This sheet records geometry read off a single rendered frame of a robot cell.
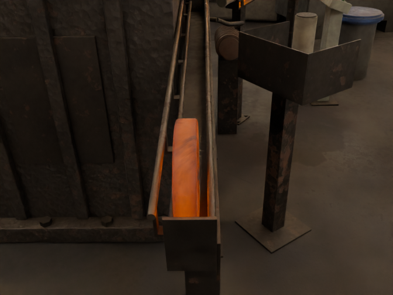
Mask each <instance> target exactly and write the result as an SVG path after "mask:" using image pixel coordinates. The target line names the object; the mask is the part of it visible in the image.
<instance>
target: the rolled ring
mask: <svg viewBox="0 0 393 295"><path fill-rule="evenodd" d="M172 194H173V217H199V133H198V120H197V119H195V118H181V119H177V120H176V122H175V125H174V134H173V158H172Z"/></svg>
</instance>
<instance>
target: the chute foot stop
mask: <svg viewBox="0 0 393 295"><path fill-rule="evenodd" d="M162 224H163V235H164V246H165V253H166V264H167V271H213V270H216V267H217V217H162Z"/></svg>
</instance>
